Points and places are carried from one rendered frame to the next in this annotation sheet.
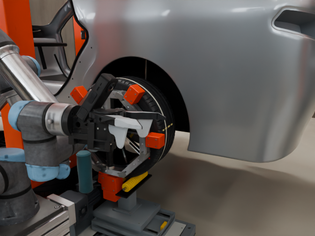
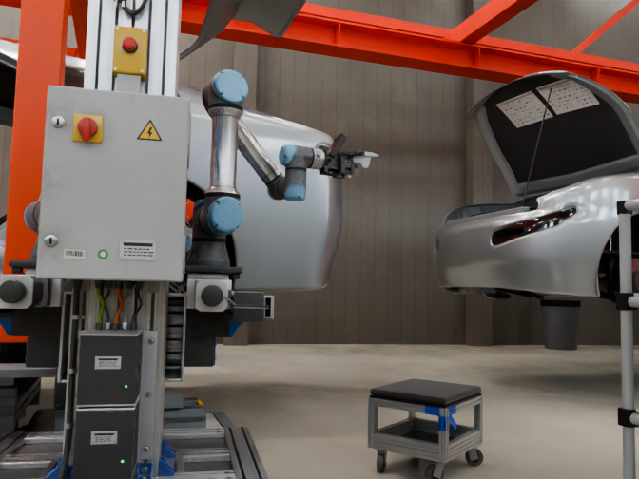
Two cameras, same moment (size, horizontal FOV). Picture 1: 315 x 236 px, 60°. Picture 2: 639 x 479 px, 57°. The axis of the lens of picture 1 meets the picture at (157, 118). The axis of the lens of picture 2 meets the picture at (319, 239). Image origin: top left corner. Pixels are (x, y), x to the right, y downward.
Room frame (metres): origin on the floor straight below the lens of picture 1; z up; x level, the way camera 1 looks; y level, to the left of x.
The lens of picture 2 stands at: (-0.89, 1.68, 0.76)
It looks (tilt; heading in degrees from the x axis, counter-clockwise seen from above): 5 degrees up; 315
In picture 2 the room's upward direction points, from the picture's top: 1 degrees clockwise
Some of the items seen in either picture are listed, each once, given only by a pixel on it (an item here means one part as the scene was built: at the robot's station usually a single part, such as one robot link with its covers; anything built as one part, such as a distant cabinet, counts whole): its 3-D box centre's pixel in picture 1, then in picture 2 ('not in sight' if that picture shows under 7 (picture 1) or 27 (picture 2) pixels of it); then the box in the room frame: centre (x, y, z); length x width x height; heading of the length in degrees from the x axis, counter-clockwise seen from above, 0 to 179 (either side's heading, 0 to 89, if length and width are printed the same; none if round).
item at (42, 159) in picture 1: (46, 154); (293, 185); (0.64, 0.28, 1.12); 0.11 x 0.08 x 0.11; 161
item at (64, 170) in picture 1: (61, 167); not in sight; (1.20, 0.46, 0.81); 0.11 x 0.08 x 0.09; 19
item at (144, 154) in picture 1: (109, 133); not in sight; (1.62, 0.30, 0.85); 0.54 x 0.07 x 0.54; 63
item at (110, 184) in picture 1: (115, 183); not in sight; (1.66, 0.28, 0.48); 0.16 x 0.12 x 0.17; 153
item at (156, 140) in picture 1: (154, 140); not in sight; (1.48, 0.01, 0.85); 0.09 x 0.08 x 0.07; 63
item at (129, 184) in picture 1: (135, 179); not in sight; (1.66, 0.15, 0.51); 0.29 x 0.06 x 0.06; 153
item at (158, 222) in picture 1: (134, 220); (148, 413); (1.75, 0.17, 0.13); 0.50 x 0.36 x 0.10; 63
